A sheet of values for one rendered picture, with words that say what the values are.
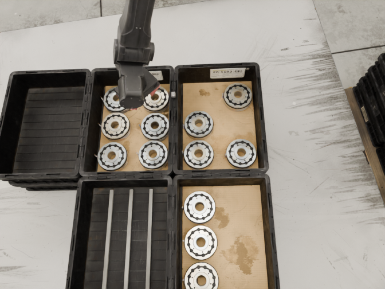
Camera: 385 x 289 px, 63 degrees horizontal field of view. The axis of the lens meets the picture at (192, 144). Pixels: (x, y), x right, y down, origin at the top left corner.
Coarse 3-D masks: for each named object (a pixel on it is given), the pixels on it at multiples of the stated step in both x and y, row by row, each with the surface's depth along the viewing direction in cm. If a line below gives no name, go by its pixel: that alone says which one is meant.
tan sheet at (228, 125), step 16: (192, 96) 118; (208, 96) 117; (208, 112) 115; (224, 112) 115; (240, 112) 114; (224, 128) 113; (240, 128) 112; (224, 144) 111; (256, 144) 110; (224, 160) 109; (256, 160) 108
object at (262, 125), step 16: (192, 64) 111; (208, 64) 111; (224, 64) 110; (240, 64) 110; (256, 64) 109; (176, 80) 109; (256, 80) 108; (176, 96) 107; (176, 112) 105; (176, 128) 103; (176, 144) 101; (176, 160) 99
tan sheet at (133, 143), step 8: (168, 88) 119; (104, 112) 117; (128, 112) 117; (136, 112) 117; (144, 112) 117; (168, 112) 116; (136, 120) 116; (136, 128) 115; (104, 136) 114; (128, 136) 114; (136, 136) 113; (104, 144) 113; (128, 144) 113; (136, 144) 112; (128, 152) 112; (136, 160) 110; (128, 168) 110; (136, 168) 109; (144, 168) 109
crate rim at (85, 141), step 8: (88, 96) 109; (88, 104) 108; (88, 112) 107; (88, 120) 106; (88, 128) 105; (168, 128) 103; (168, 136) 102; (168, 144) 101; (168, 152) 100; (80, 160) 101; (168, 160) 99; (80, 168) 100; (168, 168) 98; (88, 176) 99; (96, 176) 99
